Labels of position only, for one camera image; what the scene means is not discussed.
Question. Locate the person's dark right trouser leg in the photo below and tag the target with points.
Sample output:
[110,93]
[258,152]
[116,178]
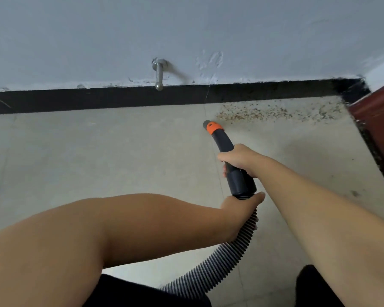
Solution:
[313,287]

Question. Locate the brown dirt debris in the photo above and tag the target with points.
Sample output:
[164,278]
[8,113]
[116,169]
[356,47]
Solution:
[259,113]

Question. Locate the person's dark left trouser leg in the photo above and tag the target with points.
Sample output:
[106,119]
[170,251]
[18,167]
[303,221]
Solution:
[140,294]

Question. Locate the person's right hand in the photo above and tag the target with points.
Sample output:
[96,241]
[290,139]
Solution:
[243,158]

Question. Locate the person's right forearm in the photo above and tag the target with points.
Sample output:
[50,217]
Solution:
[332,220]

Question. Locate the person's dark trouser leg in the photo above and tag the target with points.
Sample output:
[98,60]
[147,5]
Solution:
[313,287]
[140,294]

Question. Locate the person's left forearm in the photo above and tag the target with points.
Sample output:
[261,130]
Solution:
[99,239]

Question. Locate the metal wall door stopper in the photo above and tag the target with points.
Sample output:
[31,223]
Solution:
[159,73]

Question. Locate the person's left hand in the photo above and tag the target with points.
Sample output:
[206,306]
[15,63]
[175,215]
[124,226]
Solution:
[240,212]

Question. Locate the red-brown wooden door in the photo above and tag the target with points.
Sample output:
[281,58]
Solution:
[377,115]

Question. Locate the black skirting board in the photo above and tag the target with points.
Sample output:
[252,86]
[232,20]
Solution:
[115,97]

